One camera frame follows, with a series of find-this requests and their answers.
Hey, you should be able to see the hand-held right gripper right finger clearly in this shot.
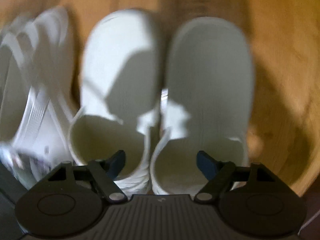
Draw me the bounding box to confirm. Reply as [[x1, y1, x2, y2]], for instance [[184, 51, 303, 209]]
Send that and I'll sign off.
[[194, 150, 276, 204]]

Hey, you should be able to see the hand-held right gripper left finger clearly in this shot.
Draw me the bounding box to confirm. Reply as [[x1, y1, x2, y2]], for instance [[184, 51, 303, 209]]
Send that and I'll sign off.
[[47, 150, 128, 202]]

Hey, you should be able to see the cream slide slipper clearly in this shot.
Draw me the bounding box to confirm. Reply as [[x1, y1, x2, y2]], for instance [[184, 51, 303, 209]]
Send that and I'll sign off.
[[68, 8, 163, 196], [149, 17, 255, 196]]

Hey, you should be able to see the white clog with purple print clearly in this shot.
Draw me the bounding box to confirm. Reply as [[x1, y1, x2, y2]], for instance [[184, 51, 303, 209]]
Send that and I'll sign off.
[[0, 6, 76, 189]]

